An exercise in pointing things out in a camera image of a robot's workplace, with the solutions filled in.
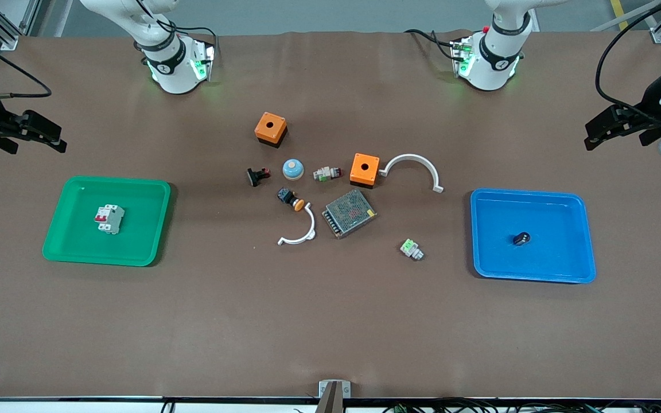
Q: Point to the black red switch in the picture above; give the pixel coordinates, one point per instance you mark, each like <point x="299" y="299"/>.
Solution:
<point x="255" y="176"/>

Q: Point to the green white terminal block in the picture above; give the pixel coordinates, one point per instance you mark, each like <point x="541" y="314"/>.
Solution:
<point x="409" y="248"/>

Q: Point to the green plastic tray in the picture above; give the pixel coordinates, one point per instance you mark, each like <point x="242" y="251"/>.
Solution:
<point x="78" y="246"/>

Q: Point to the metal mesh power supply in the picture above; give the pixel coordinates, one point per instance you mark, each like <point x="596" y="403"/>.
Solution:
<point x="349" y="213"/>

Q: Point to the large white curved bracket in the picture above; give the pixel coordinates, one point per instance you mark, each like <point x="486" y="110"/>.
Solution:
<point x="416" y="158"/>

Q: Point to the orange black button box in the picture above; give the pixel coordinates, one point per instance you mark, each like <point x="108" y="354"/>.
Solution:
<point x="261" y="129"/>
<point x="359" y="172"/>

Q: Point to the white green red indicator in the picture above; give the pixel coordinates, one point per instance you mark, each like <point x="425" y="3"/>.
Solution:
<point x="326" y="173"/>

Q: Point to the grey metal table bracket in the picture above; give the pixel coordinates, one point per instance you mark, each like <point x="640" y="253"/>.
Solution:
<point x="334" y="393"/>

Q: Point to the blue plastic tray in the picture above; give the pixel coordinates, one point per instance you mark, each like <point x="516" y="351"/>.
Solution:
<point x="560" y="258"/>

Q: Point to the black orange-capped push button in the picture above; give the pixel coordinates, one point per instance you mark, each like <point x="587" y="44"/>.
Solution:
<point x="287" y="197"/>

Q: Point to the blue dome push button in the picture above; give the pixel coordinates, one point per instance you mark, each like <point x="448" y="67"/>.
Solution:
<point x="293" y="170"/>

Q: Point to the black cylindrical capacitor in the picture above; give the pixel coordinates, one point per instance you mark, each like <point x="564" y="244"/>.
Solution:
<point x="521" y="238"/>

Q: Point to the brown table cover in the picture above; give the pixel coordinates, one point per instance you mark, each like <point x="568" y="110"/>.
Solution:
<point x="330" y="321"/>

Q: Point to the white red circuit breaker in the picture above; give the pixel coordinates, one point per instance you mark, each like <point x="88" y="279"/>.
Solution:
<point x="113" y="221"/>

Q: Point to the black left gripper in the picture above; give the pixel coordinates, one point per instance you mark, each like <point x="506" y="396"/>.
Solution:
<point x="647" y="115"/>

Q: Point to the small white curved bracket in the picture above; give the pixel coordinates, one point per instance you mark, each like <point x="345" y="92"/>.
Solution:
<point x="311" y="223"/>

